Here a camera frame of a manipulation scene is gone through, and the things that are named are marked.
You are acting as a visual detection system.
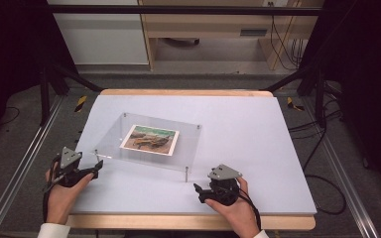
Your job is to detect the black curtain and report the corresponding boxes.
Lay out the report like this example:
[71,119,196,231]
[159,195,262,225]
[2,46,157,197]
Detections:
[306,0,381,203]
[0,0,77,157]

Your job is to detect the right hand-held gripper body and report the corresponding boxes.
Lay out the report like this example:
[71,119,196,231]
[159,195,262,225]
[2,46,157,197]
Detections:
[207,164,244,207]

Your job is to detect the landscape photo print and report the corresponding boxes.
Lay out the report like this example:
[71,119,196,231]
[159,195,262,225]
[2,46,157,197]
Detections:
[119,124,181,157]

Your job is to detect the grey label plate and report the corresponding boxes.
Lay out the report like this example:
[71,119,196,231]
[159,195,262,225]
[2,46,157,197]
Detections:
[239,29,268,38]

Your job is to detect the aluminium floor rail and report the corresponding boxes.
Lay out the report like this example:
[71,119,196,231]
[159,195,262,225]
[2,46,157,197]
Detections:
[302,97,380,238]
[0,95,65,238]

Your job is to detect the person's left white sleeve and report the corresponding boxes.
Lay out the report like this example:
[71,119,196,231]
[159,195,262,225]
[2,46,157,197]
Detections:
[37,222,71,238]

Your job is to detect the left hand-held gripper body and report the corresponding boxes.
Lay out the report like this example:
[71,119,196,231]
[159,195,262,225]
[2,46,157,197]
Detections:
[54,146,83,188]

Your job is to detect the black horizontal bar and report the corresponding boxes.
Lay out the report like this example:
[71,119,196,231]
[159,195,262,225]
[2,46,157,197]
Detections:
[46,4,325,17]

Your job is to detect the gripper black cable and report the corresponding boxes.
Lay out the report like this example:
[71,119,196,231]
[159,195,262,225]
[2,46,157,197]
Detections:
[42,156,63,224]
[237,179,263,232]

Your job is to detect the person's left hand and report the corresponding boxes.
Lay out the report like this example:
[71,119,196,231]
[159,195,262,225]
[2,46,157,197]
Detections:
[45,167,95,226]

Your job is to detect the wooden table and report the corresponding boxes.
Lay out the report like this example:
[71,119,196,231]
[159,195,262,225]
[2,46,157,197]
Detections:
[66,88,317,231]

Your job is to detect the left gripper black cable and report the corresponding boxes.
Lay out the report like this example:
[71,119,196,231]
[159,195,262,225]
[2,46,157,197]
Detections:
[42,156,63,224]

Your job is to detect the person's right hand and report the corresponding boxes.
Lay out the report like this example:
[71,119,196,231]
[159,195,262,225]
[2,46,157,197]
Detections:
[204,177,261,238]

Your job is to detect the white cabinet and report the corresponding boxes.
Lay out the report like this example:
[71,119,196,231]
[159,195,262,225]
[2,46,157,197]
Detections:
[47,0,150,66]

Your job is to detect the wooden desk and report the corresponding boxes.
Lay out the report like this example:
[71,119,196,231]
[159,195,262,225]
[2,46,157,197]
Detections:
[138,0,325,71]

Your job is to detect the hanging black cables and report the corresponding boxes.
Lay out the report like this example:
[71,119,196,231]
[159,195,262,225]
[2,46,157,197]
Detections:
[268,1,307,71]

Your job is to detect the thin black floor cable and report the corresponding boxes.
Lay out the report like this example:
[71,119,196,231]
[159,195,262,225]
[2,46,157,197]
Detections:
[0,106,21,126]

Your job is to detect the white board sheet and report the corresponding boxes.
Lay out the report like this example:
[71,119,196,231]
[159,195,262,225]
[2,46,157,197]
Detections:
[70,94,318,216]

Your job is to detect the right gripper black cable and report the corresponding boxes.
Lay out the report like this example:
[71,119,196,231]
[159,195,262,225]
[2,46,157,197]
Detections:
[237,179,263,232]

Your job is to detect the black metal stand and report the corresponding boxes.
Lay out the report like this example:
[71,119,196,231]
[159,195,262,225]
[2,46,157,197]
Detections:
[261,63,328,129]
[39,63,104,127]

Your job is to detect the clear acrylic photo frame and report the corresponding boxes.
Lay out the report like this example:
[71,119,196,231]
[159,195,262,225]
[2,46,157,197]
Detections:
[93,112,203,183]

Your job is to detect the black floor cable loop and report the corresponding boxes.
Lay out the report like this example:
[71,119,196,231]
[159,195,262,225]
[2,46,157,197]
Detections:
[303,125,347,216]

